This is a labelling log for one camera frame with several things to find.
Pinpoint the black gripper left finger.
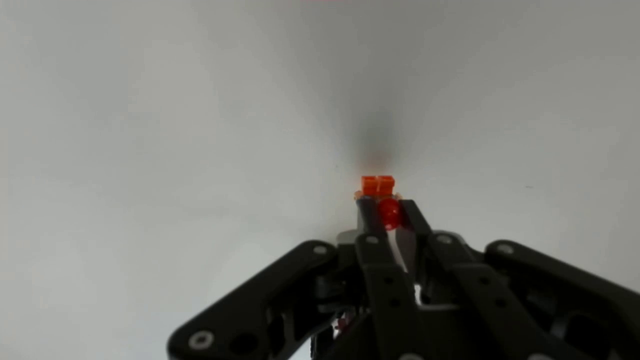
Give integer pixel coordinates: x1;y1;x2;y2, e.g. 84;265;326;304
167;197;425;360

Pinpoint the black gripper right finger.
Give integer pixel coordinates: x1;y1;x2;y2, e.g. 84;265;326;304
401;201;640;360

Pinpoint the small orange block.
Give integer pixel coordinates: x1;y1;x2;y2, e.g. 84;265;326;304
354;174;403;231

